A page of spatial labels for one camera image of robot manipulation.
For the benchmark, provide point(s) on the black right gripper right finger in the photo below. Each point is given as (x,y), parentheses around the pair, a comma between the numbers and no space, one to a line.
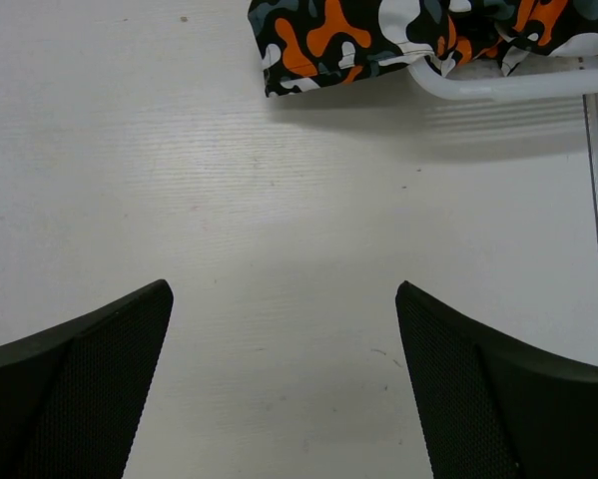
(490,405)

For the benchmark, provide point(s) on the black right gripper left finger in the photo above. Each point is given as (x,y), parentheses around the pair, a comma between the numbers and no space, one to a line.
(72,396)

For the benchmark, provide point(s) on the orange camouflage shorts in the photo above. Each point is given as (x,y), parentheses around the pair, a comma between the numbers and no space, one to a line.
(308,45)

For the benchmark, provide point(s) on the white perforated plastic basket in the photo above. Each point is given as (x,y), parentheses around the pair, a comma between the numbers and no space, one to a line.
(536,78)

